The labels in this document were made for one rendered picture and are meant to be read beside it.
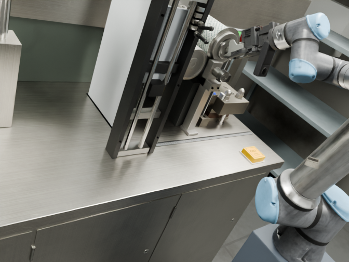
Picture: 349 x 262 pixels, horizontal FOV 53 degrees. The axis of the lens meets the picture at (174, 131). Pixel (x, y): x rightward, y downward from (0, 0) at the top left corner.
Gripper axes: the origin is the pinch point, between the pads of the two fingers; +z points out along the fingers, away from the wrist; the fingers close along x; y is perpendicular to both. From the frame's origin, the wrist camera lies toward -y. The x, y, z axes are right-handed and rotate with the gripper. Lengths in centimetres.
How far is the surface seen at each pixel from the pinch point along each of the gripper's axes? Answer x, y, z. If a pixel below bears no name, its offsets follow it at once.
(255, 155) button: -14.2, -36.8, 3.7
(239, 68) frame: -78, 10, 60
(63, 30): 46, 15, 36
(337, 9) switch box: -190, 60, 47
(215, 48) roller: 6.1, 3.5, 1.4
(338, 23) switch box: -190, 49, 47
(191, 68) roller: 12.6, -3.0, 7.7
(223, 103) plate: -9.3, -15.0, 13.8
